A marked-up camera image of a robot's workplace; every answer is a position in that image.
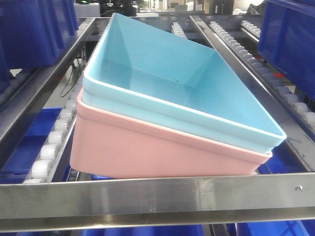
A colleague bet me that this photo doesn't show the stainless steel shelf rack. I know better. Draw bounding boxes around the stainless steel shelf rack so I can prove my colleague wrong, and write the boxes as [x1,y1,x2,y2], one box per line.
[0,15,315,233]

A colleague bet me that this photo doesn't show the far right roller track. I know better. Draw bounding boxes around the far right roller track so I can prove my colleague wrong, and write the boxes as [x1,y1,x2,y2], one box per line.
[240,20,261,41]

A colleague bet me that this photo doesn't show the lower blue plastic crate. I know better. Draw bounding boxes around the lower blue plastic crate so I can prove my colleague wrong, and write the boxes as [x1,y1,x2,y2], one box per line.
[0,107,62,184]

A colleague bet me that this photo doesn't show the white roller conveyor track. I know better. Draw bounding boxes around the white roller conveyor track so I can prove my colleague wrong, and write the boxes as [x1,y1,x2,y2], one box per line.
[23,77,83,184]

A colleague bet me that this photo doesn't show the middle white roller track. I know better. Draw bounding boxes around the middle white roller track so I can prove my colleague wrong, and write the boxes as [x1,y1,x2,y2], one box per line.
[171,22,187,39]

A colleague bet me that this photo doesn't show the pink plastic box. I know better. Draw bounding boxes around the pink plastic box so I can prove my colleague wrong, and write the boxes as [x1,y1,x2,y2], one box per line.
[70,94,272,179]

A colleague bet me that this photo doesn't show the blue plastic crate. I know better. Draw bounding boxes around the blue plastic crate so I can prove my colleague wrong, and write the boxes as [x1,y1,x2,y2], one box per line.
[258,0,315,99]
[0,107,62,184]
[0,0,78,91]

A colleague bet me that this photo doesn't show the light blue plastic box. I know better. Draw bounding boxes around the light blue plastic box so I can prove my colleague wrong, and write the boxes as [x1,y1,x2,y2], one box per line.
[82,13,286,153]

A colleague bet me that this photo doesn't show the right white roller track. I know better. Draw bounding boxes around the right white roller track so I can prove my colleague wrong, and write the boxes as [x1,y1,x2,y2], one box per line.
[209,21,315,130]

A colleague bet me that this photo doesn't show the right blue plastic crate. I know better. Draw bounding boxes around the right blue plastic crate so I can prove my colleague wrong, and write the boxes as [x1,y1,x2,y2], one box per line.
[258,0,315,99]

